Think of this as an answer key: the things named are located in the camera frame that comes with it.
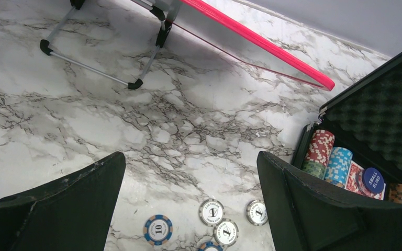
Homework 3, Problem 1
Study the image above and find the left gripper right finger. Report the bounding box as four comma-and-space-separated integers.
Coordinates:
256, 151, 402, 250

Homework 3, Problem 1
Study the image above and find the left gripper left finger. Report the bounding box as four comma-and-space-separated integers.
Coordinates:
0, 152, 126, 250

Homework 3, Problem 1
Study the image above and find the white one poker chip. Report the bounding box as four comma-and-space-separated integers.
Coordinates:
214, 219, 239, 247
245, 200, 268, 226
198, 198, 225, 227

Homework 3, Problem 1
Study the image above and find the blue ten poker chip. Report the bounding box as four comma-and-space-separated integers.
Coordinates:
143, 214, 173, 246

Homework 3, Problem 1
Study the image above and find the red playing card deck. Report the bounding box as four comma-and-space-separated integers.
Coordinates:
345, 161, 385, 200

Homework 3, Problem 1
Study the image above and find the light blue chip stack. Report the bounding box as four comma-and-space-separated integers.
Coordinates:
324, 147, 353, 188

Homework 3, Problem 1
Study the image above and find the red white chip stack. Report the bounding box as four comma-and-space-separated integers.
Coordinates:
301, 129, 335, 179

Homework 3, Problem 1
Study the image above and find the blue small blind button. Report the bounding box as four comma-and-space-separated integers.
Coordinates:
361, 167, 385, 195

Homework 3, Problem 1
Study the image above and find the orange black chip stack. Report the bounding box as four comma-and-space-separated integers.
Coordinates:
388, 183, 402, 204

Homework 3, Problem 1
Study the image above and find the black poker chip case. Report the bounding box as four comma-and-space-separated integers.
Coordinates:
291, 52, 402, 186

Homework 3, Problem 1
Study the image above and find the pink acrylic sheet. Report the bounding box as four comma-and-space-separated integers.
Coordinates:
174, 1, 335, 91

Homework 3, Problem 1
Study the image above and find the metal wire stand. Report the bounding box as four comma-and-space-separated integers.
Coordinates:
0, 0, 183, 91

